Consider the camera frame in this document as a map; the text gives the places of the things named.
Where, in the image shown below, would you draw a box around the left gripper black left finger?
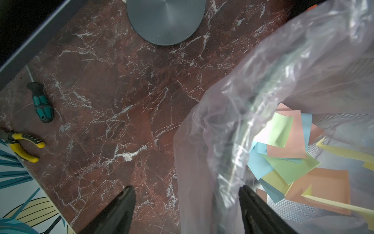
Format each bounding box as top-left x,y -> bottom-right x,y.
80,186 -> 136,234

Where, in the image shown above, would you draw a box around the clear plastic lined waste bin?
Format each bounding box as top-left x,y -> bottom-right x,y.
173,1 -> 374,234

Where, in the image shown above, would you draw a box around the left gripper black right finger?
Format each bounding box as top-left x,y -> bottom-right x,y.
239,185 -> 297,234

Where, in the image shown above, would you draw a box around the pile of discarded sticky notes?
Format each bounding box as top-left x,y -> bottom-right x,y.
247,103 -> 374,234

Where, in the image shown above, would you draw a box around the green handled screwdriver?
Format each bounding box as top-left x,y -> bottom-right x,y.
25,64 -> 54,123

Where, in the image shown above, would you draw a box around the yellow handled pliers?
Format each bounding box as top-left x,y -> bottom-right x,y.
0,128 -> 46,163

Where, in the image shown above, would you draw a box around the grey round monitor stand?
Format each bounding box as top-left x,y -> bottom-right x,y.
126,0 -> 206,46

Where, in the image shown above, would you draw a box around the black computer monitor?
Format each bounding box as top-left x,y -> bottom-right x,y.
1,0 -> 87,89

